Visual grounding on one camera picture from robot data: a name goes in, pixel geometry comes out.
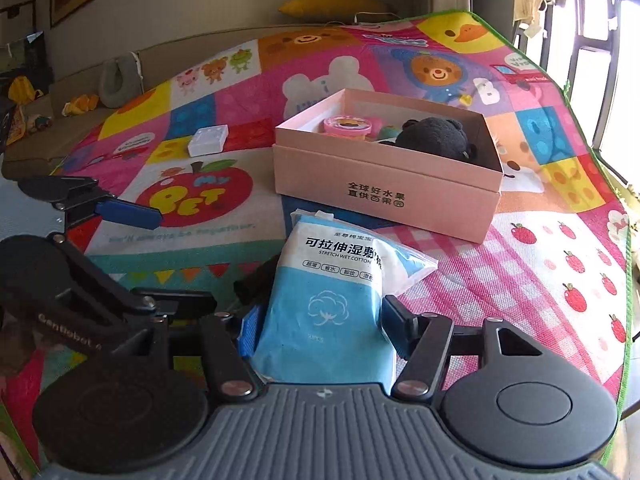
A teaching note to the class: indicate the yellow cushion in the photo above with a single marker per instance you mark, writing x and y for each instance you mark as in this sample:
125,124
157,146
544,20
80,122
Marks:
335,6

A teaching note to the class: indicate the grey neck pillow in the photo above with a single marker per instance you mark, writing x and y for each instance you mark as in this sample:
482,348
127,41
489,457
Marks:
112,85

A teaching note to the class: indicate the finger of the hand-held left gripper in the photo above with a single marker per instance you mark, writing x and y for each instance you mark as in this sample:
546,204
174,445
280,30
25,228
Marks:
250,285
130,213

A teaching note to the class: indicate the yellow bag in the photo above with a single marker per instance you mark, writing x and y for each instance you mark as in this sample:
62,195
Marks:
22,91

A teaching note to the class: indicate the white plastic box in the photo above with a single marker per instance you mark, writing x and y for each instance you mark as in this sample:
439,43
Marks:
207,141

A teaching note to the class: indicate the blue cotton pad packet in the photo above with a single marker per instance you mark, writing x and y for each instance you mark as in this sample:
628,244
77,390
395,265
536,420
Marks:
325,300

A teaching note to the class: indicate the colourful cartoon play mat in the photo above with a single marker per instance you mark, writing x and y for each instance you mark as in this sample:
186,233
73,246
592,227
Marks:
525,270

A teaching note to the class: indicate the pink round toy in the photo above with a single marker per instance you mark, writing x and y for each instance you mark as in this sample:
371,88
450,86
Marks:
347,125

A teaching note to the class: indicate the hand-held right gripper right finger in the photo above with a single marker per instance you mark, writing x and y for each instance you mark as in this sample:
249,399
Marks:
397,327

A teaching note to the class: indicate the yellow plush toy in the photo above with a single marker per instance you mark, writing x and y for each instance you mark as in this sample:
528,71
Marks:
80,105

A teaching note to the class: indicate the black window frame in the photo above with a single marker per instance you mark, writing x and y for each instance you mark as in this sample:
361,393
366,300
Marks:
580,60

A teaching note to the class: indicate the black plush toy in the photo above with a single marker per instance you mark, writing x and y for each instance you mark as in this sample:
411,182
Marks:
430,137

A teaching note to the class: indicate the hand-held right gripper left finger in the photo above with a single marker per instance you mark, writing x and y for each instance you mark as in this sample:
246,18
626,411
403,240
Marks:
250,332

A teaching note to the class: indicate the pink cardboard box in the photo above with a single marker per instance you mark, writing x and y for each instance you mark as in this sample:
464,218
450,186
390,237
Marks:
390,195

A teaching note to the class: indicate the green round toy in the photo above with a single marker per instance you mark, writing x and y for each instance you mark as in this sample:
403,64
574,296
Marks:
387,133

